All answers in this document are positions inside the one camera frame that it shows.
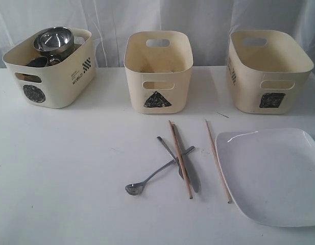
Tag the long steel spoon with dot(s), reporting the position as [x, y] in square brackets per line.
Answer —
[137, 188]

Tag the stainless steel bowl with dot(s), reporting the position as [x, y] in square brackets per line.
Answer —
[54, 40]

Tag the cream bin with triangle mark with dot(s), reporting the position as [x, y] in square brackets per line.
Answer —
[158, 67]

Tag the steel mug with round handle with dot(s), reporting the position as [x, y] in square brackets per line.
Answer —
[53, 59]

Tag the steel table knife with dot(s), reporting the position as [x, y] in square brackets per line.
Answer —
[190, 170]

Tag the cream bin with square mark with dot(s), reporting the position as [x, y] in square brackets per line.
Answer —
[266, 71]

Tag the wooden chopstick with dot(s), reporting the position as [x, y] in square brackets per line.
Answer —
[181, 161]
[229, 198]

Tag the cream bin with circle mark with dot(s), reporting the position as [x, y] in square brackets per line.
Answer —
[61, 83]

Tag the steel mug with wire handle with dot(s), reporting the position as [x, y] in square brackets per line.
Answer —
[38, 62]

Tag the white square plate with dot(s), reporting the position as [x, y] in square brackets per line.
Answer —
[270, 175]

